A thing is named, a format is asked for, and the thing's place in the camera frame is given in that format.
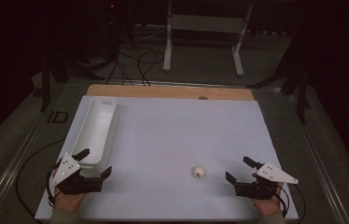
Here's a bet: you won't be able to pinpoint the white metal stand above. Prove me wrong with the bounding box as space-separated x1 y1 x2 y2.
162 0 255 77

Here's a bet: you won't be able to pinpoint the white ball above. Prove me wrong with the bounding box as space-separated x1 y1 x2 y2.
192 165 206 179

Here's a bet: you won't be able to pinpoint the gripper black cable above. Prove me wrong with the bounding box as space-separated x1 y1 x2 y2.
274 182 307 224
15 138 66 220

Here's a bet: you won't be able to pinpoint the wooden board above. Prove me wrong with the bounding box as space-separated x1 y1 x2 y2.
86 83 255 101

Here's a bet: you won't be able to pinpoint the metal floor rail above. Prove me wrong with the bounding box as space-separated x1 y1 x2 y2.
283 91 349 224
0 83 68 224

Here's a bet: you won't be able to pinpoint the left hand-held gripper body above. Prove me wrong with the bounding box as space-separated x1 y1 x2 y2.
51 152 104 196

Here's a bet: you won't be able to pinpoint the white table mat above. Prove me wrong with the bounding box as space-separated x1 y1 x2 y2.
35 95 300 221

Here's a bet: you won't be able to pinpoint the black stand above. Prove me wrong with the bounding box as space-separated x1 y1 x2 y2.
40 52 71 112
246 31 313 124

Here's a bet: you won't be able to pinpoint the person's left hand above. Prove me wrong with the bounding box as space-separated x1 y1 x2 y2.
52 167 87 214

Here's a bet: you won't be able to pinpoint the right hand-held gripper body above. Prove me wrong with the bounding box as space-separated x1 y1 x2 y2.
233 161 300 201

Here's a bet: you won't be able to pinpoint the white plastic bin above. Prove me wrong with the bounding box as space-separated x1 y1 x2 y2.
70 96 120 178

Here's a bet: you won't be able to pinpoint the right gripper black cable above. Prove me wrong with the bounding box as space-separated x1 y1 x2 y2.
274 182 307 224

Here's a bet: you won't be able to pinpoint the person's right hand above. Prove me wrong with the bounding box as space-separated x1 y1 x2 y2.
251 172 285 217

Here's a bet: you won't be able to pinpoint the black floor cables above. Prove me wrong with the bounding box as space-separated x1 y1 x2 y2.
105 49 166 87

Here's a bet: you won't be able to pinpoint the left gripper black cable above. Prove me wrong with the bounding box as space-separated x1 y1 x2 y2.
15 138 66 220

